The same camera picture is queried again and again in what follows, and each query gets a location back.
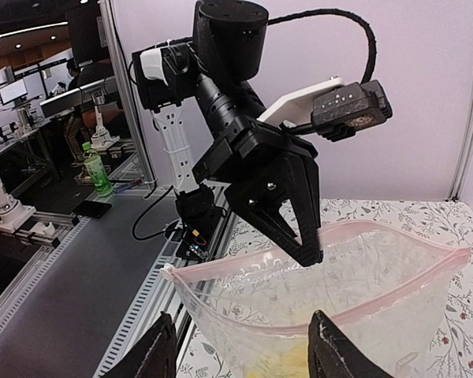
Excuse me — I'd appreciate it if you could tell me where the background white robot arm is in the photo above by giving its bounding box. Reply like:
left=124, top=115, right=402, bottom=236
left=0, top=177, right=36, bottom=234

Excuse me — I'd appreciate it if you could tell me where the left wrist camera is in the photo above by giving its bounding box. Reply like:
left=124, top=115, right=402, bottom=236
left=258, top=78, right=393, bottom=142

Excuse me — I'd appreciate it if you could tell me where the yellow toy banana bunch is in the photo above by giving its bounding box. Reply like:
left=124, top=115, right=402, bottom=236
left=243, top=339, right=309, bottom=378

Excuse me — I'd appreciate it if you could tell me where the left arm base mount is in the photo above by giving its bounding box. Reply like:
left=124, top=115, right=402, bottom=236
left=163, top=184, right=228, bottom=261

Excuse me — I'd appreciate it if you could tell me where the green drink bottle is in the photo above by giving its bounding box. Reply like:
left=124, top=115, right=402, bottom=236
left=82, top=142, right=114, bottom=198

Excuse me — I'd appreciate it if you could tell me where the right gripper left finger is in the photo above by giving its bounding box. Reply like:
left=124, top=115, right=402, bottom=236
left=122, top=312, right=177, bottom=377

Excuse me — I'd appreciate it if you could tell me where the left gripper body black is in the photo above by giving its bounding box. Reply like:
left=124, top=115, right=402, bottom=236
left=192, top=117, right=318, bottom=183

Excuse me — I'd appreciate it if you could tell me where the background computer monitor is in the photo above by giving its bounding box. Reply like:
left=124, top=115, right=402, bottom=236
left=0, top=79, right=28, bottom=105

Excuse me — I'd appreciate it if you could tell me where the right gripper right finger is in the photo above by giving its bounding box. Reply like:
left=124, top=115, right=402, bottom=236
left=307, top=309, right=386, bottom=378

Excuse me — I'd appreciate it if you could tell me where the front aluminium rail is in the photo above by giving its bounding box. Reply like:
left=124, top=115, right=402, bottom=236
left=0, top=188, right=231, bottom=377

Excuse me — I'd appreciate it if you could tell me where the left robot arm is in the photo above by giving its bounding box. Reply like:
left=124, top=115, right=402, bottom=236
left=133, top=1, right=323, bottom=267

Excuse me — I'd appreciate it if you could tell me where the left aluminium frame post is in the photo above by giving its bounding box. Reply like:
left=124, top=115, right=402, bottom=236
left=99, top=0, right=157, bottom=187

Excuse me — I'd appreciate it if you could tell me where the floral tablecloth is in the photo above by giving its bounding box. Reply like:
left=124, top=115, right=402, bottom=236
left=164, top=199, right=473, bottom=377

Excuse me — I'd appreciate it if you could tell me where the person in background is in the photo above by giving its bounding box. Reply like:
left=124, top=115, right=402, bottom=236
left=62, top=61, right=127, bottom=169

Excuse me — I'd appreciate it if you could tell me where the clear zip top bag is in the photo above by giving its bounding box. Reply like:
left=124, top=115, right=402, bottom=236
left=161, top=220, right=470, bottom=377

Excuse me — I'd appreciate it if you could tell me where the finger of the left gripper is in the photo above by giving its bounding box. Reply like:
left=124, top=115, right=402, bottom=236
left=290, top=155, right=323, bottom=266
left=225, top=157, right=300, bottom=258

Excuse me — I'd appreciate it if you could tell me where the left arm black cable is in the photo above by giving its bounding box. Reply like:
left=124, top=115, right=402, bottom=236
left=267, top=9, right=379, bottom=83

